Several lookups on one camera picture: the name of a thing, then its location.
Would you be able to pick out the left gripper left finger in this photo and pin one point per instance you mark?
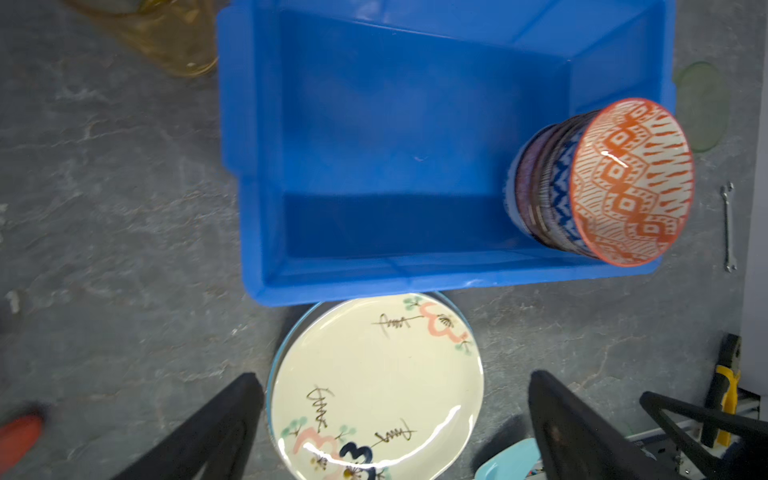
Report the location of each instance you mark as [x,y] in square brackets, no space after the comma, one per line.
[214,443]

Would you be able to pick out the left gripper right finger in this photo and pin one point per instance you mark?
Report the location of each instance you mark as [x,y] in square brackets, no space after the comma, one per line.
[577,443]

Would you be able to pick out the cream floral plate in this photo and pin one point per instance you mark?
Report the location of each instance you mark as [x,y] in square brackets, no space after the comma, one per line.
[384,387]

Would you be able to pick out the orange patterned bowl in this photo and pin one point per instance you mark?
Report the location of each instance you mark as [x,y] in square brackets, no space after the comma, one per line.
[632,183]

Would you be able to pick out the blue patterned bowl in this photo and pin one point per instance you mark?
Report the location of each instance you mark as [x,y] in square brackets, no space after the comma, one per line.
[556,207]

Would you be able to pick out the blue plastic bin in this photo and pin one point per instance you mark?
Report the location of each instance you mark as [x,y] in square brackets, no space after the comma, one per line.
[371,139]

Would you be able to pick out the teal plastic shovel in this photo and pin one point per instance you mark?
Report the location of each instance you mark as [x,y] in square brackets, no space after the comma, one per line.
[514,463]

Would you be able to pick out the red work glove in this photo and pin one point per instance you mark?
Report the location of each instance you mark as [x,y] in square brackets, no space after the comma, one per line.
[18,436]

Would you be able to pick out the metal wrench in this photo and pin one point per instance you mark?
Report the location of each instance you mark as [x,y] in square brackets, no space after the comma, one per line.
[730,257]

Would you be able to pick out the green glass cup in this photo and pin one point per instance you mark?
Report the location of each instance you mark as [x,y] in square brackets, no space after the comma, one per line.
[702,105]

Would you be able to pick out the amber glass cup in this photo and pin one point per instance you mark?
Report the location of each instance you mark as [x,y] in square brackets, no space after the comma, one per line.
[179,36]

